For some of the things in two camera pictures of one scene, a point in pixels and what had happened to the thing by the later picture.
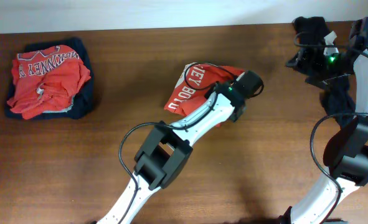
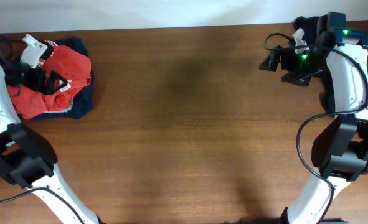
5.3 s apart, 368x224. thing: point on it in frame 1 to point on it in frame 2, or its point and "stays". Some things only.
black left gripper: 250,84 to 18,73
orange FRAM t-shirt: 188,94 to 73,66
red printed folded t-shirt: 46,81 stays
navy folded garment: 83,101 stays
